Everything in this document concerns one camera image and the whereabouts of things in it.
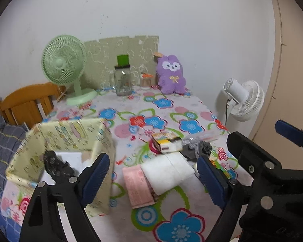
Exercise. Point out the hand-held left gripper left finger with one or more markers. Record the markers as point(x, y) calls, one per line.
point(97, 176)

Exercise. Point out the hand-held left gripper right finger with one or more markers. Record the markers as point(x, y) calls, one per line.
point(212, 181)

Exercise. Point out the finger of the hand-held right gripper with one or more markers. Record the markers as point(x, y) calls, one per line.
point(290, 133)
point(252, 153)

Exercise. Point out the grey black cloth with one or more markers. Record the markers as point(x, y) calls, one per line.
point(192, 152)

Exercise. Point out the pink towel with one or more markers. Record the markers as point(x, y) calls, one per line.
point(137, 186)

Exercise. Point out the clear plastic package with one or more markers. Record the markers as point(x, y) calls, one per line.
point(207, 137)

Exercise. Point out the white towel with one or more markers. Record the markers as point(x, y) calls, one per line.
point(166, 174)

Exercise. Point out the yellow fabric storage box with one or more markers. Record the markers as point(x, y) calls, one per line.
point(65, 131)

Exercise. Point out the yellow cartoon tissue packet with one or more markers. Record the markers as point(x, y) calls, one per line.
point(166, 143)

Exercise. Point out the white fan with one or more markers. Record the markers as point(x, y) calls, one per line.
point(250, 98)

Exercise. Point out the beige door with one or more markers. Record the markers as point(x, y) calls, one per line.
point(293, 68)

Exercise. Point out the blue plaid bedding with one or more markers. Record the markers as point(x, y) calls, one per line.
point(5, 141)

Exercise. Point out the glass jar with green lid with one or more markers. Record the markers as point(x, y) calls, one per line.
point(123, 80)

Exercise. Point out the cotton swab container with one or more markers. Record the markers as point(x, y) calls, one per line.
point(146, 82)

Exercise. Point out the purple plush bunny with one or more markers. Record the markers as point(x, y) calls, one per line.
point(170, 75)

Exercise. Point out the green table fan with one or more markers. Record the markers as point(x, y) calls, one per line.
point(63, 63)

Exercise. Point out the green patterned board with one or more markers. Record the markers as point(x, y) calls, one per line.
point(103, 53)

